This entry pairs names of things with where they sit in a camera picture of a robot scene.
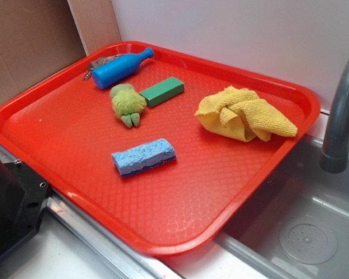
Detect grey sink basin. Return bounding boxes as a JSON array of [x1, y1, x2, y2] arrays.
[[216, 136, 349, 278]]

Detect red plastic tray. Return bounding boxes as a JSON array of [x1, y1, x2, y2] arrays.
[[0, 42, 320, 256]]

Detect grey faucet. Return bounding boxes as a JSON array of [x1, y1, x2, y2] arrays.
[[320, 60, 349, 173]]

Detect metal keys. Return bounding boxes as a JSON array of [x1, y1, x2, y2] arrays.
[[83, 54, 122, 81]]

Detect yellow microfiber cloth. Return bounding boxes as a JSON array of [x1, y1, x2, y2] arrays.
[[195, 86, 298, 142]]

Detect brown cardboard panel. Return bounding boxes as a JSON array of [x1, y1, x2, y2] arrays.
[[0, 1, 86, 106]]

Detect blue sponge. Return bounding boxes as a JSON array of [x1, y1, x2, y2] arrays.
[[111, 138, 176, 177]]

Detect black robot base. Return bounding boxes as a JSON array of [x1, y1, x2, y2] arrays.
[[0, 159, 51, 261]]

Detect green rectangular block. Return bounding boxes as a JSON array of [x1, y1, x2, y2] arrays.
[[140, 77, 185, 108]]

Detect blue plastic bottle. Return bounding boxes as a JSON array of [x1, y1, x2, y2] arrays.
[[92, 48, 154, 89]]

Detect green plush toy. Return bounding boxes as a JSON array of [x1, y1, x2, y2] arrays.
[[110, 84, 147, 128]]

